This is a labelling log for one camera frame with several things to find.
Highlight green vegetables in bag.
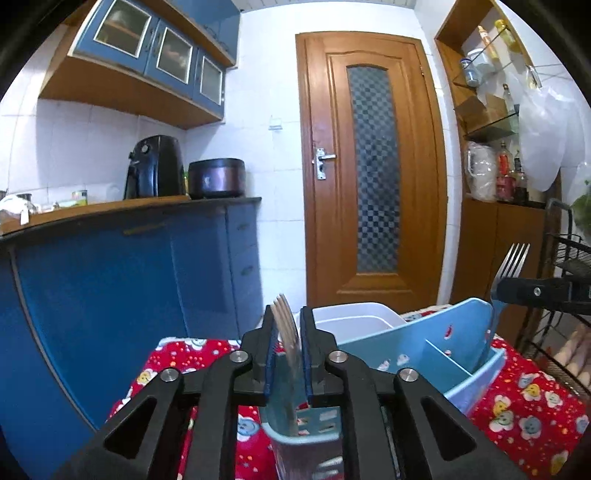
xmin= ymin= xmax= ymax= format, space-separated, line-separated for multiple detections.
xmin=571 ymin=180 xmax=591 ymax=244

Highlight black wire trolley rack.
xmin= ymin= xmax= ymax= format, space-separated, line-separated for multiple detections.
xmin=517 ymin=198 xmax=590 ymax=401

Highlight blue base cabinet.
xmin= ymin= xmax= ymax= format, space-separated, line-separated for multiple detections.
xmin=1 ymin=198 xmax=263 ymax=479

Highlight brown wooden door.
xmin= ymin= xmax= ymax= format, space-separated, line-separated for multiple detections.
xmin=295 ymin=32 xmax=447 ymax=312

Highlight brown wooden shelf cabinet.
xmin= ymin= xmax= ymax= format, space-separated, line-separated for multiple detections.
xmin=435 ymin=1 xmax=558 ymax=303

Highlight white plastic basket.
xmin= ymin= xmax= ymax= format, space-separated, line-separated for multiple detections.
xmin=312 ymin=302 xmax=405 ymax=344

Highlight black air fryer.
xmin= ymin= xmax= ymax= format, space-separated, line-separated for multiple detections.
xmin=123 ymin=135 xmax=185 ymax=200

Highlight blue wall cabinet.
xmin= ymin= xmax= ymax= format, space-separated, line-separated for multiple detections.
xmin=39 ymin=0 xmax=240 ymax=130

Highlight light blue utensil holder box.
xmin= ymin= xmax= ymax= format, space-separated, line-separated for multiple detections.
xmin=260 ymin=298 xmax=505 ymax=479

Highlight steel fork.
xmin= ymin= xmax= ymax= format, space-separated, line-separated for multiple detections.
xmin=477 ymin=243 xmax=531 ymax=368

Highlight white plastic bag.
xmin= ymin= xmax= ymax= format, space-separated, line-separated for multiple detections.
xmin=518 ymin=80 xmax=590 ymax=192

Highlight red smiley flower tablecloth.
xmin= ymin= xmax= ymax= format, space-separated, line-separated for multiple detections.
xmin=107 ymin=335 xmax=590 ymax=479

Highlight dark rice cooker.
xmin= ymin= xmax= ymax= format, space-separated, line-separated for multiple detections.
xmin=187 ymin=158 xmax=245 ymax=200

